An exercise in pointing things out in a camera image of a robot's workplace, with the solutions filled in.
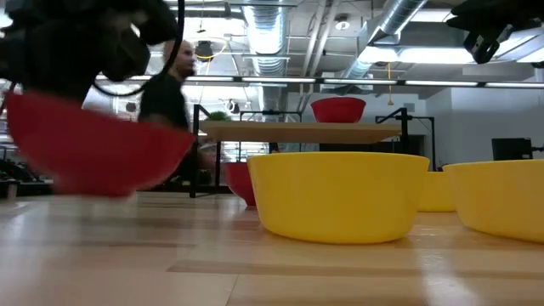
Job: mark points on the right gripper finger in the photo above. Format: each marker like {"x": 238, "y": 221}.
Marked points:
{"x": 489, "y": 8}
{"x": 480, "y": 24}

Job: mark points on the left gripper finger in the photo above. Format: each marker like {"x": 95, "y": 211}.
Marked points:
{"x": 64, "y": 85}

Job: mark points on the red floral mini bowl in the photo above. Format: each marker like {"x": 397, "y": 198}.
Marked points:
{"x": 98, "y": 149}
{"x": 240, "y": 183}
{"x": 338, "y": 110}

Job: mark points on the yellow mini bowl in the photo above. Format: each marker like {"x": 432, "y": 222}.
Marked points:
{"x": 338, "y": 200}
{"x": 435, "y": 191}
{"x": 501, "y": 200}

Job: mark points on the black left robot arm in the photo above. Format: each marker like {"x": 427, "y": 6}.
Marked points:
{"x": 159, "y": 19}

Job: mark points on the person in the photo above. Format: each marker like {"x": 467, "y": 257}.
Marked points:
{"x": 163, "y": 102}

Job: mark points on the black monitor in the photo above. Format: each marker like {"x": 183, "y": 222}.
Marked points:
{"x": 512, "y": 149}

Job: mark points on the black hanging ceiling lamp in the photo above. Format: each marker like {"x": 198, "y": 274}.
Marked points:
{"x": 204, "y": 50}

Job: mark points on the wooden shelf with black legs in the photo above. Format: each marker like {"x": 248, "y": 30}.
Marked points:
{"x": 297, "y": 132}

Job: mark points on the ceiling light strip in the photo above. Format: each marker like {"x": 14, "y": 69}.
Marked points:
{"x": 276, "y": 80}

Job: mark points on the silver ventilation duct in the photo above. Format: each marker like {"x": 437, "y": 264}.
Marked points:
{"x": 397, "y": 17}
{"x": 267, "y": 38}

